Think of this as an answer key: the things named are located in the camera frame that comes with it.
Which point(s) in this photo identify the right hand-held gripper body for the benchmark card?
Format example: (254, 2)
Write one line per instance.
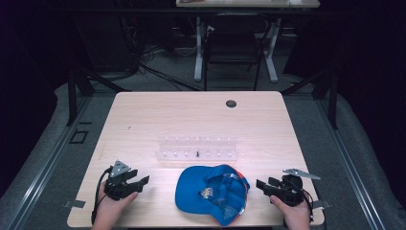
(291, 188)

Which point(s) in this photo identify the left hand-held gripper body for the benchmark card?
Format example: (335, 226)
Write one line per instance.
(117, 182)

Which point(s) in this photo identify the blue baseball cap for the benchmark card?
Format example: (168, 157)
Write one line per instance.
(212, 193)

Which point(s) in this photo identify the clear acrylic peg rack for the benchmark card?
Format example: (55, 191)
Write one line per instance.
(197, 149)

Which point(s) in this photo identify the person's left hand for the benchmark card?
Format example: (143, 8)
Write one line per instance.
(112, 207)

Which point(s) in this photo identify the person's right hand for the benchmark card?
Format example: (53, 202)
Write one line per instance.
(295, 214)

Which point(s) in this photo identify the grey tape strip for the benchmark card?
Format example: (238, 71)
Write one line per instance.
(320, 204)
(74, 203)

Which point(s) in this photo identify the round black table grommet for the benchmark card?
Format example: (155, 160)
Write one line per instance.
(231, 103)

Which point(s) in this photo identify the black folding chair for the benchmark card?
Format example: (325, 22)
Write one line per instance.
(234, 48)

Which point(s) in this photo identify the white-legged desk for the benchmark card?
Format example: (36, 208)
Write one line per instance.
(247, 4)

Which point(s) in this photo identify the black metal frame stand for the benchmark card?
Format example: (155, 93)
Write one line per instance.
(79, 86)
(322, 92)

